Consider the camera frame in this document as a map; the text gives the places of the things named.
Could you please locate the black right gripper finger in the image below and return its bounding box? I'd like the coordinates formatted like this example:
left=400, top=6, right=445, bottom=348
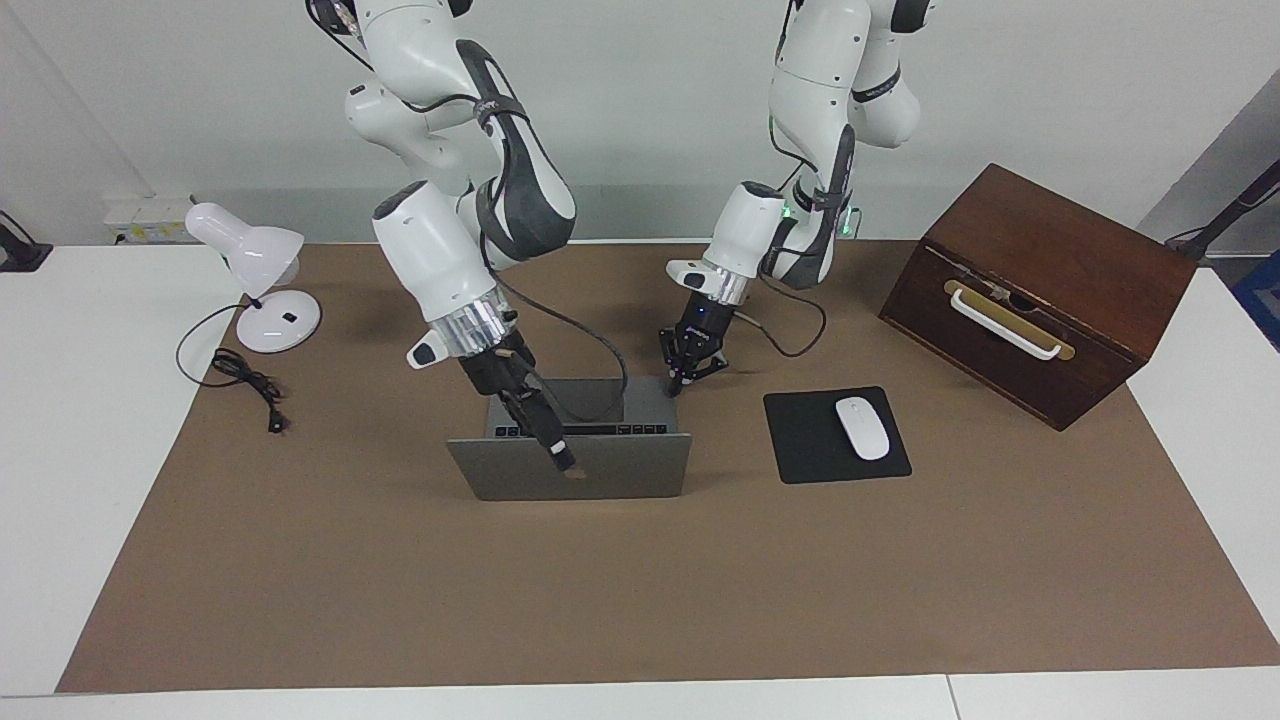
left=500, top=395, right=571, bottom=473
left=520, top=385, right=578, bottom=469

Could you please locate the silver apple laptop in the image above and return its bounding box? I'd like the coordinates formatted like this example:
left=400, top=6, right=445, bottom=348
left=446, top=377, right=693, bottom=502

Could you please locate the black mouse pad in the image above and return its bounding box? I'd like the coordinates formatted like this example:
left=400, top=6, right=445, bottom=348
left=763, top=386, right=913, bottom=485

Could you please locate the white computer mouse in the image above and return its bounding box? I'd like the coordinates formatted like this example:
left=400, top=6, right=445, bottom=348
left=835, top=397, right=891, bottom=462

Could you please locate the brown desk mat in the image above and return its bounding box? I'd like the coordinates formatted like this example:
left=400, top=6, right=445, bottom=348
left=55, top=240, right=1280, bottom=694

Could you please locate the white desk lamp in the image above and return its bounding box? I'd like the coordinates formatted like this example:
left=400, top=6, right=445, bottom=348
left=184, top=202, right=322, bottom=354

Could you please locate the dark wooden box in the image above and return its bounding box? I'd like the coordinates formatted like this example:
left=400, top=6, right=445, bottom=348
left=878, top=163, right=1198, bottom=432

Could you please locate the white power strip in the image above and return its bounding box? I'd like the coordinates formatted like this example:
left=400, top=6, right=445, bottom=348
left=103, top=195, right=193, bottom=245

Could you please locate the black clamp base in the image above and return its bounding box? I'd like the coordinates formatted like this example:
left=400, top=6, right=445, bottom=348
left=0, top=212, right=53, bottom=273

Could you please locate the black stand pole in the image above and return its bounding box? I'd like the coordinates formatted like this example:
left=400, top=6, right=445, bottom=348
left=1165, top=160, right=1280, bottom=263

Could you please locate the blue bin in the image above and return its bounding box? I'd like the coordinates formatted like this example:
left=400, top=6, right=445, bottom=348
left=1232, top=250, right=1280, bottom=351

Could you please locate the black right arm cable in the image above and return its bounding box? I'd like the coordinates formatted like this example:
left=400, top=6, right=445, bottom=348
left=495, top=270, right=630, bottom=423

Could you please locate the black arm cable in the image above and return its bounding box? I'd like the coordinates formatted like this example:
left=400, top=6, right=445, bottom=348
left=495, top=270, right=630, bottom=423
left=735, top=270, right=829, bottom=359

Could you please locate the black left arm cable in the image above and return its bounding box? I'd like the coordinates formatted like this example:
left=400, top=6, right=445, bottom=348
left=735, top=270, right=829, bottom=359

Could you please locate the black lamp power cable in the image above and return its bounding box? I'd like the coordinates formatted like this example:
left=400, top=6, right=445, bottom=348
left=176, top=303, right=289, bottom=435

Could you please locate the white box handle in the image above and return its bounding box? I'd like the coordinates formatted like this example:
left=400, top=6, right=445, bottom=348
left=948, top=288, right=1063, bottom=361

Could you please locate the brass handle plate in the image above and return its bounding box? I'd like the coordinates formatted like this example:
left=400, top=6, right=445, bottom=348
left=943, top=279, right=1077, bottom=362

